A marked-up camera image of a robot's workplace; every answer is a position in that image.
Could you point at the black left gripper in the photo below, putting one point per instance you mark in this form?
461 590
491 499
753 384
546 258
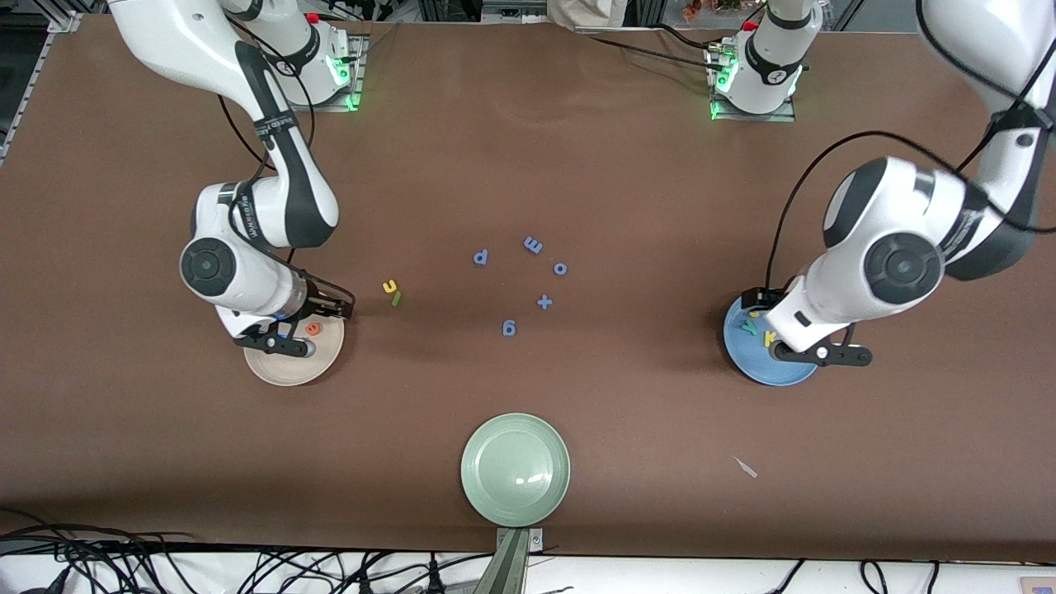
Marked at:
755 299

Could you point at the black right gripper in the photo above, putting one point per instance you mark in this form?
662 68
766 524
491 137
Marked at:
328 303

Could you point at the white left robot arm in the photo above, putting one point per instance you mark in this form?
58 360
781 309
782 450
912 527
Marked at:
899 264

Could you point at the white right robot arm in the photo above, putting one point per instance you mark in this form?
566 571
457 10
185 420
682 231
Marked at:
165 41

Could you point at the blue plate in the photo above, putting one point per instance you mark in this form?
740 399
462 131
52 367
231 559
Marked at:
747 359

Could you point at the beige plate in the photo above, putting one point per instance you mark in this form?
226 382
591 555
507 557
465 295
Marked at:
322 363

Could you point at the blue foam letter g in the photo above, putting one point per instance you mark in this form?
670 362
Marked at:
509 328

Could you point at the small white paper scrap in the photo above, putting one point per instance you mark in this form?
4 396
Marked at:
746 468

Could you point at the blue foam letter m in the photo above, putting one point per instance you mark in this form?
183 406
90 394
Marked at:
533 245

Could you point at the pale green plate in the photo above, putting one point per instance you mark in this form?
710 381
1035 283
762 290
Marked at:
516 469

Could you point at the orange patterned object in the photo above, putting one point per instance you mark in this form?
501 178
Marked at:
709 7

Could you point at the standing person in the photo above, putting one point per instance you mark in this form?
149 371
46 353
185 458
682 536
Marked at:
587 12

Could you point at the tan box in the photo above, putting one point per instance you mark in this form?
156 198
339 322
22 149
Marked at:
1039 586

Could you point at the dark metal frame post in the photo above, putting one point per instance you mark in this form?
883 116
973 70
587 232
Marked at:
445 8
648 10

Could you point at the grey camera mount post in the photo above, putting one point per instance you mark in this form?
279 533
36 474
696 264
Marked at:
511 569

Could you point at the silver table edge rail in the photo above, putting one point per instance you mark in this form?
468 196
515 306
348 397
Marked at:
23 95

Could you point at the silver corner bracket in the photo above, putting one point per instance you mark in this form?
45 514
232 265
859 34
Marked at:
64 22

